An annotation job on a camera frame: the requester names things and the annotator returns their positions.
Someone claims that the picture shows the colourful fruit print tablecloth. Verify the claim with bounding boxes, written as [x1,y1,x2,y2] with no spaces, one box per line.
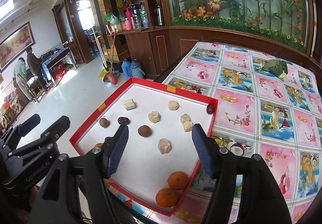
[105,41,322,224]

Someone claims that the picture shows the orange tangerine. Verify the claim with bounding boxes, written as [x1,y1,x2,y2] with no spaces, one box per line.
[155,188,179,208]
[94,143,103,148]
[167,171,189,190]

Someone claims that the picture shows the cauliflower with green leaves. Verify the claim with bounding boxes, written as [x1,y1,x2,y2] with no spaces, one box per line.
[261,59,288,81]

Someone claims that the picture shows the red white shallow box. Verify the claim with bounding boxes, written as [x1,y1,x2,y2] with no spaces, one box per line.
[69,78,218,216]

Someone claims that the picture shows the green plastic bag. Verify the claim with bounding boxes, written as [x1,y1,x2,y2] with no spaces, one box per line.
[105,12,121,25]

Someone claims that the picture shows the brown kiwi fruit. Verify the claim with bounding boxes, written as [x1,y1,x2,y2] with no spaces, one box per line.
[137,125,152,137]
[99,118,110,128]

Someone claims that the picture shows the steel thermos jug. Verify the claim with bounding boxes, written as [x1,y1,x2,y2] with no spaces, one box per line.
[156,4,165,27]

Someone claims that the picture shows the pink bottle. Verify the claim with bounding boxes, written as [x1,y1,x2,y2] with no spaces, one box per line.
[124,8,132,30]

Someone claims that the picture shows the framed wall painting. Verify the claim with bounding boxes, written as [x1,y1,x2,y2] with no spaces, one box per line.
[0,22,35,71]

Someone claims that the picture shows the red dustpan with broom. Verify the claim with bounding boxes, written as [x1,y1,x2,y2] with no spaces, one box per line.
[99,31,120,85]

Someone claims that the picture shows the seated person dark jacket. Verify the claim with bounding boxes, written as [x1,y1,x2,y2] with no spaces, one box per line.
[26,46,47,91]

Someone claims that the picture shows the person right hand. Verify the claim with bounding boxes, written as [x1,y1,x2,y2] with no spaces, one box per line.
[13,186,39,223]

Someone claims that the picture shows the dark side table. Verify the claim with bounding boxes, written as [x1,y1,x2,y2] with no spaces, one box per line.
[41,47,77,86]

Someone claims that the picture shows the dark red jujube date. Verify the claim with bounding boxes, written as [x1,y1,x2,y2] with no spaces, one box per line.
[206,103,215,115]

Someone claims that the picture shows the wooden chair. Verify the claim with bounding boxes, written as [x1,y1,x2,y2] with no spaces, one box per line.
[18,74,47,103]

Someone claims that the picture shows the grey blue thermos flask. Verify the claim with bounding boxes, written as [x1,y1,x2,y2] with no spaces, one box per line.
[129,59,145,79]

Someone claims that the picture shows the person in green jacket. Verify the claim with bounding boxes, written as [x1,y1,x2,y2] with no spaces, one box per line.
[13,57,32,101]

